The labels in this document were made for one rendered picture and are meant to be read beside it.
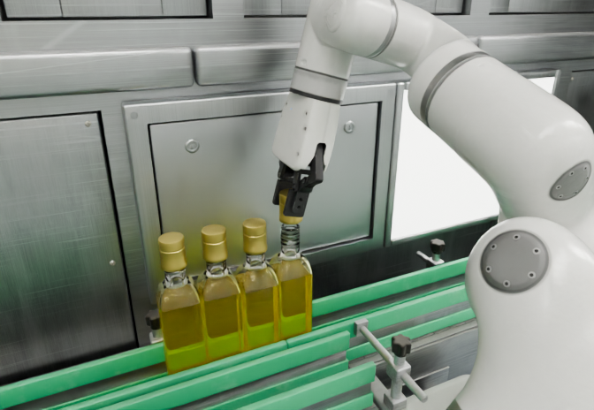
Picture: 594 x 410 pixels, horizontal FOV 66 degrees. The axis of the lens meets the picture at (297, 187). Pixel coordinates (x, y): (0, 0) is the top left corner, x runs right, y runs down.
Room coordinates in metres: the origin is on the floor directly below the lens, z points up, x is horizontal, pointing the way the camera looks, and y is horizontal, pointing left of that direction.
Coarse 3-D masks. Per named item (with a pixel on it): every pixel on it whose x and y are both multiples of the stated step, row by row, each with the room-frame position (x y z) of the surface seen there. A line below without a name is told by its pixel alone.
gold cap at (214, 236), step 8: (216, 224) 0.58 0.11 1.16; (208, 232) 0.55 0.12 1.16; (216, 232) 0.55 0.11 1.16; (224, 232) 0.56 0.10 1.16; (208, 240) 0.55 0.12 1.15; (216, 240) 0.55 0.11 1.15; (224, 240) 0.56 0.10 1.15; (208, 248) 0.55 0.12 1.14; (216, 248) 0.55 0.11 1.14; (224, 248) 0.55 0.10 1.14; (208, 256) 0.55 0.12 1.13; (216, 256) 0.55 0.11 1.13; (224, 256) 0.55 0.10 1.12
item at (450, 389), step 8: (464, 376) 0.62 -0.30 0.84; (440, 384) 0.60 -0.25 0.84; (448, 384) 0.60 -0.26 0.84; (456, 384) 0.60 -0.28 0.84; (464, 384) 0.61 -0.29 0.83; (424, 392) 0.58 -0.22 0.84; (432, 392) 0.58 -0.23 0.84; (440, 392) 0.59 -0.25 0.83; (448, 392) 0.60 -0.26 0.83; (456, 392) 0.60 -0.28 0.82; (408, 400) 0.57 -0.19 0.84; (416, 400) 0.57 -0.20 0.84; (432, 400) 0.58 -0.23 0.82; (440, 400) 0.59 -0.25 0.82; (448, 400) 0.59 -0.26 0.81; (408, 408) 0.56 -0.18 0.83; (416, 408) 0.57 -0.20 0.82; (424, 408) 0.57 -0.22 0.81; (432, 408) 0.58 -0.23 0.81; (440, 408) 0.59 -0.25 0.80
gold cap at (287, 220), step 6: (282, 192) 0.61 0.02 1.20; (282, 198) 0.60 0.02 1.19; (282, 204) 0.60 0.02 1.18; (282, 210) 0.60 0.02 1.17; (282, 216) 0.60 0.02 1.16; (288, 216) 0.60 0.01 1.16; (282, 222) 0.60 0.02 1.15; (288, 222) 0.60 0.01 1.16; (294, 222) 0.60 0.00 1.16; (300, 222) 0.60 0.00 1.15
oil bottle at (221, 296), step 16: (208, 288) 0.54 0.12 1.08; (224, 288) 0.54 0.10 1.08; (208, 304) 0.53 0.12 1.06; (224, 304) 0.54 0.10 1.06; (240, 304) 0.55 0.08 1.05; (208, 320) 0.53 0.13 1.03; (224, 320) 0.54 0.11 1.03; (240, 320) 0.55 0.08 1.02; (208, 336) 0.53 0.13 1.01; (224, 336) 0.54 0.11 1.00; (240, 336) 0.55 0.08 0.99; (208, 352) 0.53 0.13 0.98; (224, 352) 0.53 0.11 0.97; (240, 352) 0.55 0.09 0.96
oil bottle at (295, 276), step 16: (304, 256) 0.61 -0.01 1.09; (288, 272) 0.58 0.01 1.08; (304, 272) 0.59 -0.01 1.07; (288, 288) 0.58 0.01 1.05; (304, 288) 0.59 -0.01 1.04; (288, 304) 0.58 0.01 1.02; (304, 304) 0.59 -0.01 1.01; (288, 320) 0.58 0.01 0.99; (304, 320) 0.59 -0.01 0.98; (288, 336) 0.58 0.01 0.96
